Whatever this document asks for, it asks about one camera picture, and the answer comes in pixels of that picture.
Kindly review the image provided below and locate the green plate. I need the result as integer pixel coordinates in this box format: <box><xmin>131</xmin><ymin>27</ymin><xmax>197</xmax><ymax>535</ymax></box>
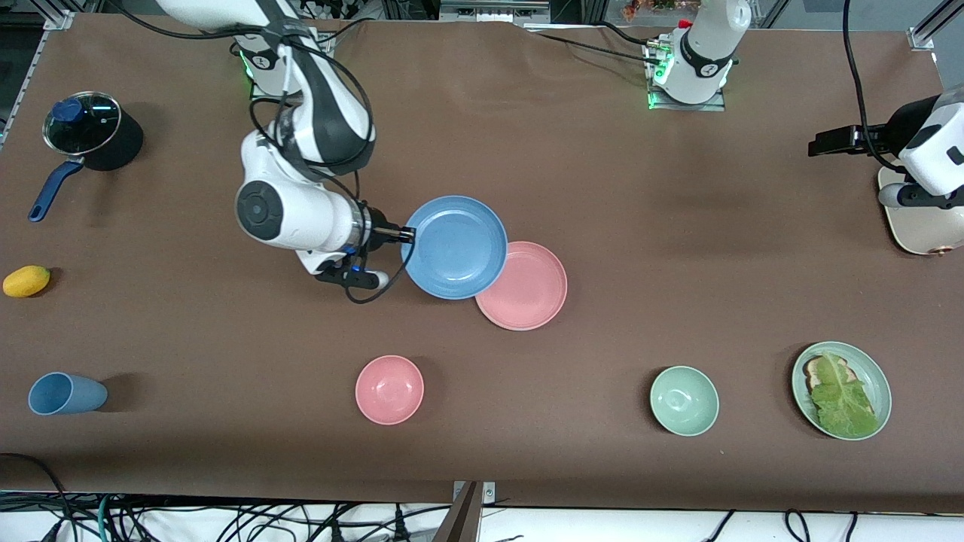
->
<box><xmin>791</xmin><ymin>341</ymin><xmax>892</xmax><ymax>441</ymax></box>

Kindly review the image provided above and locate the small pink bowl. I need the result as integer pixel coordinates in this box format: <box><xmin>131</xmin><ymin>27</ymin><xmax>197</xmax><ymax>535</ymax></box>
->
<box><xmin>355</xmin><ymin>355</ymin><xmax>425</xmax><ymax>426</ymax></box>

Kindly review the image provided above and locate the black base cable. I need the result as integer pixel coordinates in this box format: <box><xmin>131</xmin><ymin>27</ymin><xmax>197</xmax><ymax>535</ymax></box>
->
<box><xmin>531</xmin><ymin>32</ymin><xmax>664</xmax><ymax>67</ymax></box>
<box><xmin>316</xmin><ymin>17</ymin><xmax>377</xmax><ymax>48</ymax></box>
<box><xmin>597</xmin><ymin>20</ymin><xmax>653</xmax><ymax>48</ymax></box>

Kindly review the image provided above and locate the small green bowl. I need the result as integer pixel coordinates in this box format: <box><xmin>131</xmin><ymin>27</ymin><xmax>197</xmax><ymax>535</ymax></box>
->
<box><xmin>650</xmin><ymin>366</ymin><xmax>720</xmax><ymax>437</ymax></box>

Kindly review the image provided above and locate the dark metal pole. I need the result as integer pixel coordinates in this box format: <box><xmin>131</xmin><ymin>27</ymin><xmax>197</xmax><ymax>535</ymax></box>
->
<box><xmin>433</xmin><ymin>482</ymin><xmax>483</xmax><ymax>542</ymax></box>

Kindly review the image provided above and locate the toast bread slice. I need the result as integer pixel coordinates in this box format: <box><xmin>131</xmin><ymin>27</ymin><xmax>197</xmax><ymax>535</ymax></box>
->
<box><xmin>803</xmin><ymin>356</ymin><xmax>859</xmax><ymax>392</ymax></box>

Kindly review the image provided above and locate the glass lid blue knob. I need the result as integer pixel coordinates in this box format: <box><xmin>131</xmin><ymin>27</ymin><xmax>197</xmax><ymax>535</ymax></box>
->
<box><xmin>43</xmin><ymin>92</ymin><xmax>122</xmax><ymax>157</ymax></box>

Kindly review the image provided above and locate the pink plate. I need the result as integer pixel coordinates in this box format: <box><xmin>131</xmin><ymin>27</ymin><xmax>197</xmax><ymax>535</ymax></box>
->
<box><xmin>474</xmin><ymin>241</ymin><xmax>568</xmax><ymax>332</ymax></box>

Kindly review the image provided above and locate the blue plate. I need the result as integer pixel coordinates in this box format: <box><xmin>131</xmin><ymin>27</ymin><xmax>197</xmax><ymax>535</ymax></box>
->
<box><xmin>401</xmin><ymin>196</ymin><xmax>509</xmax><ymax>300</ymax></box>

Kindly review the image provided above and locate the yellow toy fruit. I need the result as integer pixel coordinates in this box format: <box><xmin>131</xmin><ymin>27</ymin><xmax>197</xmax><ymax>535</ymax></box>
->
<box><xmin>2</xmin><ymin>265</ymin><xmax>51</xmax><ymax>298</ymax></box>

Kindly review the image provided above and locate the aluminium frame bar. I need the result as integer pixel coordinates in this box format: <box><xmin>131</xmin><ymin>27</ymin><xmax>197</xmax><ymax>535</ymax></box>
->
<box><xmin>437</xmin><ymin>0</ymin><xmax>552</xmax><ymax>23</ymax></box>

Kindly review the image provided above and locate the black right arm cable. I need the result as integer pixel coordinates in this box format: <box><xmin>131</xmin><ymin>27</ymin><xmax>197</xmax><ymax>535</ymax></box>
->
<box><xmin>105</xmin><ymin>0</ymin><xmax>416</xmax><ymax>305</ymax></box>

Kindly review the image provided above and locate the blue cup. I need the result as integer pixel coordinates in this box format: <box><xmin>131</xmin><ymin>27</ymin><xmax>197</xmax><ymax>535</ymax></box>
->
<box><xmin>28</xmin><ymin>372</ymin><xmax>108</xmax><ymax>416</ymax></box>

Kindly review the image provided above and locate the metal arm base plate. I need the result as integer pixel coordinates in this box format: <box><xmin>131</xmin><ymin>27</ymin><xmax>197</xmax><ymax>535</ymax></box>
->
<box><xmin>250</xmin><ymin>34</ymin><xmax>331</xmax><ymax>102</ymax></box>
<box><xmin>648</xmin><ymin>41</ymin><xmax>728</xmax><ymax>112</ymax></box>

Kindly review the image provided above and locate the table cover cloth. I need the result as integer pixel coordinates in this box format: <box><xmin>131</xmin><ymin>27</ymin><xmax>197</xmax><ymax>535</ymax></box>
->
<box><xmin>0</xmin><ymin>14</ymin><xmax>964</xmax><ymax>514</ymax></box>

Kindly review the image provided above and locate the aluminium frame profile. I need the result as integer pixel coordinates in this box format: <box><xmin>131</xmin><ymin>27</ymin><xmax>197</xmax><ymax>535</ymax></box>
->
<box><xmin>0</xmin><ymin>11</ymin><xmax>76</xmax><ymax>148</ymax></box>
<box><xmin>908</xmin><ymin>0</ymin><xmax>964</xmax><ymax>52</ymax></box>

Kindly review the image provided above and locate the green lettuce leaf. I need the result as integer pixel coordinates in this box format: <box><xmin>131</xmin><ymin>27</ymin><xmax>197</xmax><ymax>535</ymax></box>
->
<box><xmin>810</xmin><ymin>351</ymin><xmax>880</xmax><ymax>439</ymax></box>

